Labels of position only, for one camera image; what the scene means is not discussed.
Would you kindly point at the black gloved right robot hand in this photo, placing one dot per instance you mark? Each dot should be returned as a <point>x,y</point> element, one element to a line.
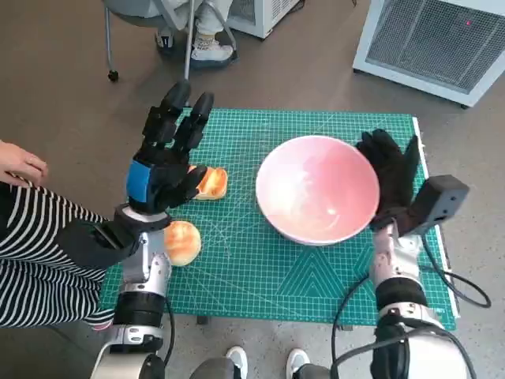
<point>394,173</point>

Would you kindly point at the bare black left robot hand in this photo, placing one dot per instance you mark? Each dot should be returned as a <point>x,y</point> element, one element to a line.
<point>165,169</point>

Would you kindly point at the long toasted bread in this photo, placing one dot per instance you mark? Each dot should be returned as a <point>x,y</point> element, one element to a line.
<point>215,183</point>

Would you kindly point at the round bread bun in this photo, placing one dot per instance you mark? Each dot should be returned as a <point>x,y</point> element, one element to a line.
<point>183,241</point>

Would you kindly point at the pink bowl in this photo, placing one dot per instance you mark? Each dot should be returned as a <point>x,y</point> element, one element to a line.
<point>315,189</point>

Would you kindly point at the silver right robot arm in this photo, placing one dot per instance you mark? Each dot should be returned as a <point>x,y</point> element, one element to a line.
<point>394,256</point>

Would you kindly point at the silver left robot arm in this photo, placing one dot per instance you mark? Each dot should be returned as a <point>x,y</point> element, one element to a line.
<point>146,268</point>

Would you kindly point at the green cutting mat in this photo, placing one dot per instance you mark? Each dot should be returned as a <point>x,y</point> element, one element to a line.
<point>244,276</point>

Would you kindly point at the large white grille appliance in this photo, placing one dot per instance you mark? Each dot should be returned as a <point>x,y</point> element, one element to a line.
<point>426,39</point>

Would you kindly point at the grey wheeled chair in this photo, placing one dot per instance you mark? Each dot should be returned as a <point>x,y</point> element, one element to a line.
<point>108,39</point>

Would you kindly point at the person's hand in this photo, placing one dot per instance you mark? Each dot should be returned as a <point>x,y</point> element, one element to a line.
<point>19,162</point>

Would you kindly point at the person on chair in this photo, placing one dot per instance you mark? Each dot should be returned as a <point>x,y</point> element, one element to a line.
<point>207,23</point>

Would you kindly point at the black table clip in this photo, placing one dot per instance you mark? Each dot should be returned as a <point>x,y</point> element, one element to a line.
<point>203,320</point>
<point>345,327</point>

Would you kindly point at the small white appliance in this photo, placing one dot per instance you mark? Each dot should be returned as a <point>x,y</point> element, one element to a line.
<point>260,19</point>

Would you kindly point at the white and black foot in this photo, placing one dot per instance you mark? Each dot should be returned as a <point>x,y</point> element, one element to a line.
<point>237,361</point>
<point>298,361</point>

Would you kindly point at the grey leg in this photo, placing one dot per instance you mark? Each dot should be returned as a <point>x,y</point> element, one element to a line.
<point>313,372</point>
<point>213,369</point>

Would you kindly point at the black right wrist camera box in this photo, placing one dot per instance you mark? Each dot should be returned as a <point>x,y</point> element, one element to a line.
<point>438,201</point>

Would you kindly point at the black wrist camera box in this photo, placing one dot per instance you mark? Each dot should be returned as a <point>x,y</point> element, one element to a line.
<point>438,201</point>
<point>94,245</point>

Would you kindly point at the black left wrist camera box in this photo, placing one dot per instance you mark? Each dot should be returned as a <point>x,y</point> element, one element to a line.
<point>94,245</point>

